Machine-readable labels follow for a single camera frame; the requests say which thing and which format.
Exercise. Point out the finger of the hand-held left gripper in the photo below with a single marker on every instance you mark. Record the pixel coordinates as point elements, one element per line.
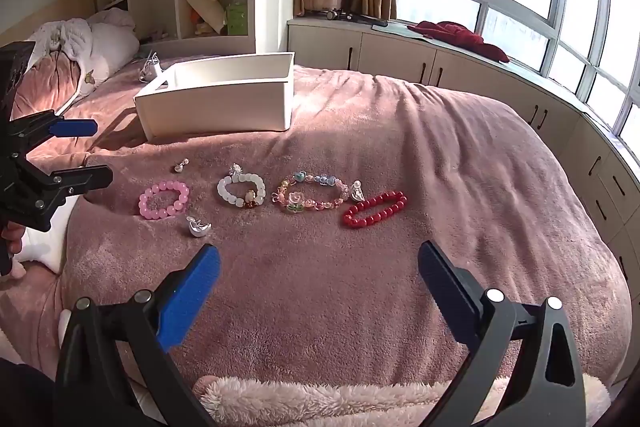
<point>82,179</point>
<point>75,128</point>

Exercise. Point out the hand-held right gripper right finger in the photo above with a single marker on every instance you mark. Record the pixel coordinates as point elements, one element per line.
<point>445,287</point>

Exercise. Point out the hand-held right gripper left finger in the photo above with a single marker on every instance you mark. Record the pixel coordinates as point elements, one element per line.
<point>190,297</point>

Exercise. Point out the small silver earring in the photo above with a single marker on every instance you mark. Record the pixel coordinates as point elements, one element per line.
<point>178,167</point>

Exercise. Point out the white headboard panel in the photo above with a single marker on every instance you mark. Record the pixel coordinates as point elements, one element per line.
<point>215,107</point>

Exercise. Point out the person's left hand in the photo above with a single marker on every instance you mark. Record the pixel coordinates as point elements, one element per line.
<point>12,238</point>

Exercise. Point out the pink pillow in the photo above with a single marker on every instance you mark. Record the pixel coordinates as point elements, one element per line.
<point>45,82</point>

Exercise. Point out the white cloth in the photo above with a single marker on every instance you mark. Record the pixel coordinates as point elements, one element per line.
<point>42,252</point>

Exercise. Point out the white crumpled duvet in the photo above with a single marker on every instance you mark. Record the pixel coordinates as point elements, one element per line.
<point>107,42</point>

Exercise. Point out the pink fleece blanket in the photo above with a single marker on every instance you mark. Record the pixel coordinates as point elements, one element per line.
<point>400,147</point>

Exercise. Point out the fluffy pink garment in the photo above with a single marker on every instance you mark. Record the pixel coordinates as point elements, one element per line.
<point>350,402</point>

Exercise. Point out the green box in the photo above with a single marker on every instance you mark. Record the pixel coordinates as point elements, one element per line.
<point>237,19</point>

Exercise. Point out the cream window seat cabinets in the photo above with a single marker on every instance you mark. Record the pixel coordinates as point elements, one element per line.
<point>390,53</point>

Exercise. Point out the dark red cloth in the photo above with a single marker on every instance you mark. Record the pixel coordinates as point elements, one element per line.
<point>455,34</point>

